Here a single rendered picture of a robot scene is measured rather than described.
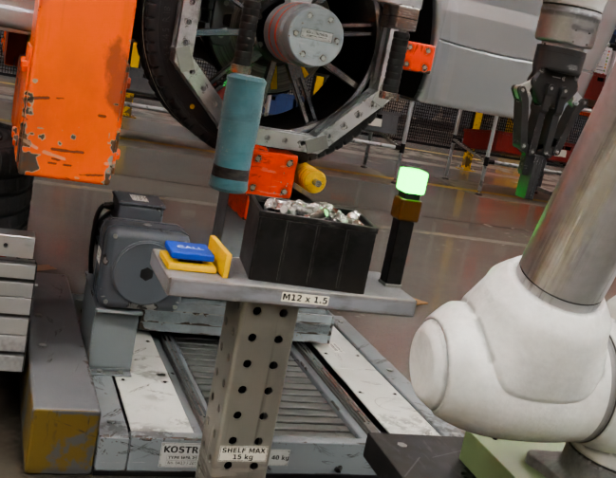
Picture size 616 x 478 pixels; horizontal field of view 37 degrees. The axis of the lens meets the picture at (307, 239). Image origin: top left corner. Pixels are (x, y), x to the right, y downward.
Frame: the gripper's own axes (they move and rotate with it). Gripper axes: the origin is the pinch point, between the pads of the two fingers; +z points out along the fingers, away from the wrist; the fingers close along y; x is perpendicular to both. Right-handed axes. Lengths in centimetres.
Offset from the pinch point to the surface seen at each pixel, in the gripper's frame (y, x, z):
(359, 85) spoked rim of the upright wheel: 6, 92, -5
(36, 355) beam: -65, 55, 58
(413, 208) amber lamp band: -10.2, 16.4, 10.6
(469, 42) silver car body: 34, 93, -21
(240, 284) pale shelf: -40.1, 9.8, 25.5
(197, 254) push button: -47, 15, 23
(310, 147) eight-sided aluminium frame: -7, 83, 11
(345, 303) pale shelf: -21.9, 9.8, 26.8
